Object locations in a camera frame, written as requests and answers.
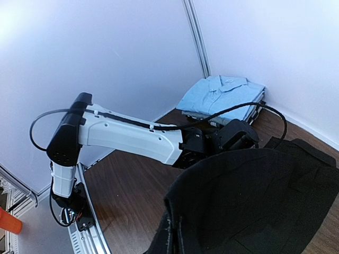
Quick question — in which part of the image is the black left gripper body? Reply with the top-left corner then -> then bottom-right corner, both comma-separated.
172,127 -> 224,169

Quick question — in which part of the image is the black long sleeve shirt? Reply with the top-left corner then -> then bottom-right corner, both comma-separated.
148,137 -> 338,253

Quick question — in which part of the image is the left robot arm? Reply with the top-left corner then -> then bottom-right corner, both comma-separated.
47,93 -> 215,198

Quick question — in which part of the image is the light blue folded shirt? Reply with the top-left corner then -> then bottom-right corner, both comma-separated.
176,76 -> 265,115

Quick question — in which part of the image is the black white patterned folded shirt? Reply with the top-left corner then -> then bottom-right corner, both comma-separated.
209,99 -> 267,128

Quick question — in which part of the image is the orange object outside cell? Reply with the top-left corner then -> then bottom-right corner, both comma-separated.
0,208 -> 23,234

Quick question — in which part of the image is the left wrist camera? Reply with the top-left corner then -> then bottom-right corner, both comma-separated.
212,119 -> 259,153

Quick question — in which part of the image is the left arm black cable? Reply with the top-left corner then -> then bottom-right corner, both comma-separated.
29,102 -> 288,151

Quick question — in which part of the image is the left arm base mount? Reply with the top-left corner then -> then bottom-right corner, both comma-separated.
49,183 -> 95,232

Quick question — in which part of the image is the aluminium frame post left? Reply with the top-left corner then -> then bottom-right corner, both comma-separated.
182,0 -> 211,78

